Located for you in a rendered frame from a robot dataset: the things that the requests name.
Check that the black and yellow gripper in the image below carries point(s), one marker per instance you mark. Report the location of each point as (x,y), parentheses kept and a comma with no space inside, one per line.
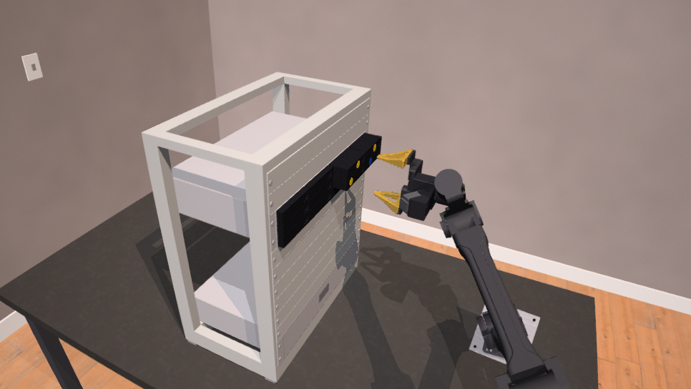
(406,157)

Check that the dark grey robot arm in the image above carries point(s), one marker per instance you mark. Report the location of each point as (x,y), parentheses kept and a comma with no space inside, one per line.
(522,360)

